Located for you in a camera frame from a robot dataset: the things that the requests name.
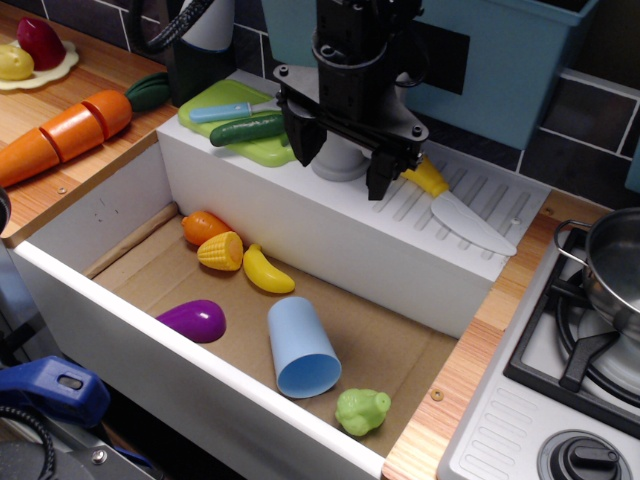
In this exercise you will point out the light blue plastic cup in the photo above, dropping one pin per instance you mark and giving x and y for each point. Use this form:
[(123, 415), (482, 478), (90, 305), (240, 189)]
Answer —
[(305, 362)]

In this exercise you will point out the black stove grate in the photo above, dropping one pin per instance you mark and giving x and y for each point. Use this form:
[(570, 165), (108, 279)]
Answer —
[(569, 353)]

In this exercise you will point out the red toy fruit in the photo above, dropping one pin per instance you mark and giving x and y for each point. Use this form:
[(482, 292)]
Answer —
[(38, 38)]

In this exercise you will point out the yellow toy potato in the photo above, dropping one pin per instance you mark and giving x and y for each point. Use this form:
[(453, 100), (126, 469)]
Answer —
[(16, 63)]

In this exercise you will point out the green toy cucumber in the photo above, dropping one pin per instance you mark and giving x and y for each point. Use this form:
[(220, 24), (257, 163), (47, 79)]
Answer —
[(247, 129)]

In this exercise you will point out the cream scalloped plate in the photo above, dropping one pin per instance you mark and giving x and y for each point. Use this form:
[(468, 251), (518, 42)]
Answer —
[(41, 78)]

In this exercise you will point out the large orange wooden carrot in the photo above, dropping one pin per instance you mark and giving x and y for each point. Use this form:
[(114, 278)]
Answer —
[(80, 128)]

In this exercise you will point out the purple toy eggplant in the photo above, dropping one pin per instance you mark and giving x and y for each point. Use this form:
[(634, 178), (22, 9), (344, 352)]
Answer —
[(201, 321)]

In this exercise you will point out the steel cooking pot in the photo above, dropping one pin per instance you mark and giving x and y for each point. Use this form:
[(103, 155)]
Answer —
[(610, 268)]

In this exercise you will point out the teal plastic bin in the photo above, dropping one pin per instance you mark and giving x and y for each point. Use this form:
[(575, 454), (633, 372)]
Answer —
[(488, 67)]

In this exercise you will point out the light green toy vegetable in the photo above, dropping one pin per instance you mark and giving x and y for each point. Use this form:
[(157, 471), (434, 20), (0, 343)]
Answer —
[(359, 411)]

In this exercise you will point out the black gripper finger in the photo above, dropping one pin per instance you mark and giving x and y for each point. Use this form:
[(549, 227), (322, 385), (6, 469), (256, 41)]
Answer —
[(385, 167), (306, 136)]

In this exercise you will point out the white toy sink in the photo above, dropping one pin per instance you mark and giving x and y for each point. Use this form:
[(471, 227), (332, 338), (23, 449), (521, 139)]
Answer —
[(397, 276)]

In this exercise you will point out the blue clamp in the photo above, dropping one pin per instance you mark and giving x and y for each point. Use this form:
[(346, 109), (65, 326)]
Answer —
[(57, 388)]

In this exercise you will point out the grey toy stove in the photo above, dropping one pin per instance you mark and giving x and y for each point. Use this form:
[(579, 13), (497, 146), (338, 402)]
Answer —
[(506, 423)]

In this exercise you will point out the yellow handled toy knife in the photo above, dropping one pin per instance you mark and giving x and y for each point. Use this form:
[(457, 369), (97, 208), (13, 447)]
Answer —
[(454, 214)]

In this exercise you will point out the small orange toy carrot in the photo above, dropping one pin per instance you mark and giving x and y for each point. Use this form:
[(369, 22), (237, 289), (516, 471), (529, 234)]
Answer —
[(201, 226)]

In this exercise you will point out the green cutting board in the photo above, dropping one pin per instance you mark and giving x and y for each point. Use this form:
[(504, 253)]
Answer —
[(269, 152)]

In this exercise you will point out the blue handled toy fork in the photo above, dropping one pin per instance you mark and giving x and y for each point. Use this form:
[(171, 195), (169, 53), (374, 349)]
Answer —
[(231, 111)]

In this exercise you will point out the yellow toy corn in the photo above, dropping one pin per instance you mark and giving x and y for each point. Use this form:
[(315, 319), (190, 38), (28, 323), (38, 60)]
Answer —
[(222, 252)]

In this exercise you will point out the yellow toy banana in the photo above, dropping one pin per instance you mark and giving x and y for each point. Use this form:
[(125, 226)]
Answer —
[(263, 274)]

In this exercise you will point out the grey toy faucet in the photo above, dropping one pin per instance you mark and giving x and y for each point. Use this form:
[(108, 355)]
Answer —
[(339, 157)]

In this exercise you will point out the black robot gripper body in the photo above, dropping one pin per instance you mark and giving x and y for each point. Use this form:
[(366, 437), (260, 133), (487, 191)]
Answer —
[(339, 63)]

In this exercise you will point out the black stove knob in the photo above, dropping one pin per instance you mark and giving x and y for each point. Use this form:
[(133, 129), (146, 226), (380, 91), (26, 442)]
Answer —
[(579, 455)]

